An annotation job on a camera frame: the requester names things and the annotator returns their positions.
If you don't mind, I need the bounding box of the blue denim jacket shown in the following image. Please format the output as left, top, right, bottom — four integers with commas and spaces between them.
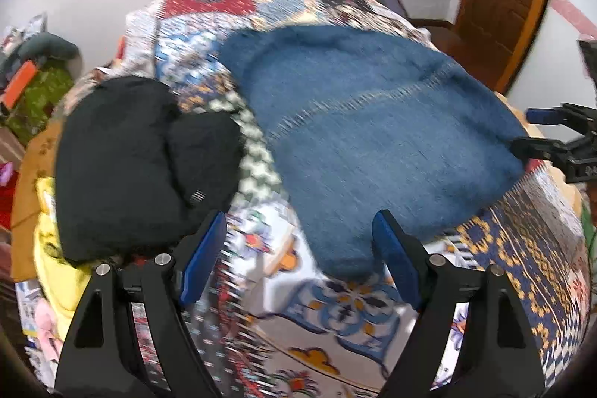
219, 25, 524, 280

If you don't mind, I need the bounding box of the yellow printed garment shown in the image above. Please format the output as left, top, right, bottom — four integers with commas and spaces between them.
32, 177, 102, 341

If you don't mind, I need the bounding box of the colourful patchwork bedspread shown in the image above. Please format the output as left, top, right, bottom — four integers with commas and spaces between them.
60, 0, 593, 398

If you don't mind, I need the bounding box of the black folded garment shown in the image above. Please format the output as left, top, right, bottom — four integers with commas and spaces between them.
54, 77, 244, 264

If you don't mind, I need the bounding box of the brown cardboard box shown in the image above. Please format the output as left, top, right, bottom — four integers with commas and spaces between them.
11, 121, 63, 282

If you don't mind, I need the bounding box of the red plush flower toy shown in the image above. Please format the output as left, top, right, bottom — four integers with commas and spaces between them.
0, 162, 18, 230

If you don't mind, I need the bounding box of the orange shoe box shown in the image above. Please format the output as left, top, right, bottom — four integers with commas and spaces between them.
1, 60, 37, 110

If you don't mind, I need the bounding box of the green patterned storage box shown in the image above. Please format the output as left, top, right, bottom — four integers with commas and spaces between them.
1, 60, 74, 147

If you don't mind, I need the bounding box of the dark grey neck pillow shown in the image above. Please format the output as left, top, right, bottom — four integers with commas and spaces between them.
16, 32, 79, 62

